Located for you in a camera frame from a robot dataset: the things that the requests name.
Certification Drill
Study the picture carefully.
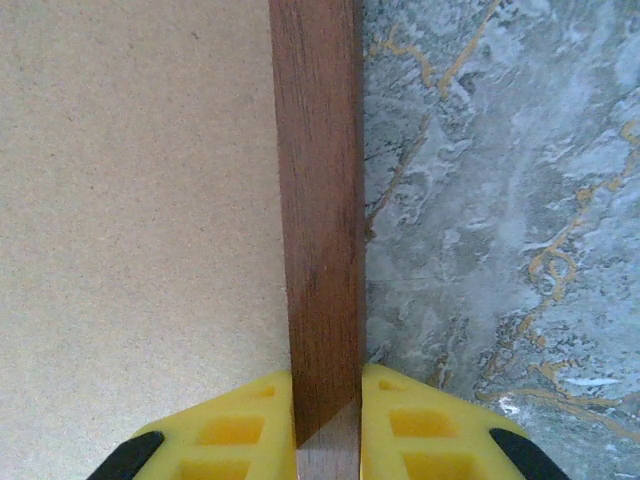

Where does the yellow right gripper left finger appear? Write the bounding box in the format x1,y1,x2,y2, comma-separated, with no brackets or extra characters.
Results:
92,369,300,480

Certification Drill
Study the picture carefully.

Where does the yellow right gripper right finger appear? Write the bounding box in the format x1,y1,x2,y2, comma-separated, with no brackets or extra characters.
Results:
357,363,574,480

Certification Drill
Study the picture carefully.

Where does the brown fibreboard backing board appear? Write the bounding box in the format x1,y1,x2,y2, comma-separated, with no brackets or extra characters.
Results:
0,0,299,480

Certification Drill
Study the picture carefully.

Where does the brown wooden picture frame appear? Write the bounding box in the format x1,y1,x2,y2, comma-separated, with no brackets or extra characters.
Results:
268,0,369,480

